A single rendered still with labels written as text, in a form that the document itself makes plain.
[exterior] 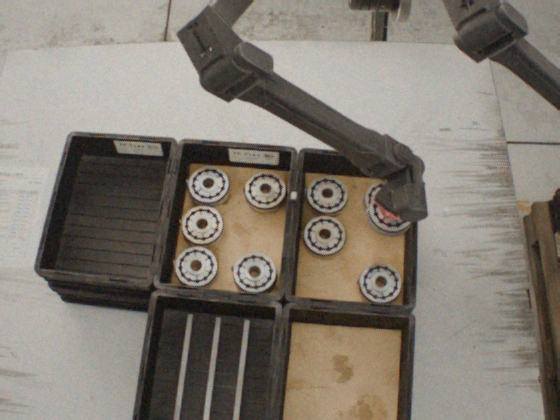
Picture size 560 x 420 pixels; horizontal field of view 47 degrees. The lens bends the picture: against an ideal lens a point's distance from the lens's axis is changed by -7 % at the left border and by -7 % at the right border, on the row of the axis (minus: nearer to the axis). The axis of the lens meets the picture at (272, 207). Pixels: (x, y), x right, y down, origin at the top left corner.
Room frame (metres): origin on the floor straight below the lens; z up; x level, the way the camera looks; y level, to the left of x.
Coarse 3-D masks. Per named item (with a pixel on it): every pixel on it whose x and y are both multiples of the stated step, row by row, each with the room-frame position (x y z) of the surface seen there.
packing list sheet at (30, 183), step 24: (0, 168) 0.96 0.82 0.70; (24, 168) 0.95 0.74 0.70; (0, 192) 0.88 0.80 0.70; (24, 192) 0.87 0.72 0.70; (0, 216) 0.80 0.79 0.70; (24, 216) 0.80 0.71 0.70; (0, 240) 0.72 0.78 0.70; (24, 240) 0.72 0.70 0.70; (0, 264) 0.65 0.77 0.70; (24, 264) 0.65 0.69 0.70
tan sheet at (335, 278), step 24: (360, 192) 0.79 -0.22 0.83; (312, 216) 0.73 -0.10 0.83; (336, 216) 0.72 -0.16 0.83; (360, 216) 0.72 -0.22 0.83; (360, 240) 0.66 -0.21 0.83; (384, 240) 0.66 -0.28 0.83; (312, 264) 0.60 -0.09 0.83; (336, 264) 0.60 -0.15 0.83; (360, 264) 0.59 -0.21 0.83; (312, 288) 0.54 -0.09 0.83; (336, 288) 0.53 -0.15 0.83
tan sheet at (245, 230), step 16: (240, 176) 0.84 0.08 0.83; (288, 176) 0.84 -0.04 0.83; (240, 192) 0.80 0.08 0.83; (192, 208) 0.75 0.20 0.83; (224, 208) 0.75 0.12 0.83; (240, 208) 0.75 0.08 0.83; (224, 224) 0.71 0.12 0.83; (240, 224) 0.71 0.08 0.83; (256, 224) 0.71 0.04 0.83; (272, 224) 0.71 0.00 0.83; (224, 240) 0.66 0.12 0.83; (240, 240) 0.66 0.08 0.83; (256, 240) 0.66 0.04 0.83; (272, 240) 0.66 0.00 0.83; (176, 256) 0.62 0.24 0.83; (224, 256) 0.62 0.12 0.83; (240, 256) 0.62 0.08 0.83; (272, 256) 0.62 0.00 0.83; (224, 272) 0.58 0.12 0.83; (256, 272) 0.58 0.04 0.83; (224, 288) 0.54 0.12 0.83
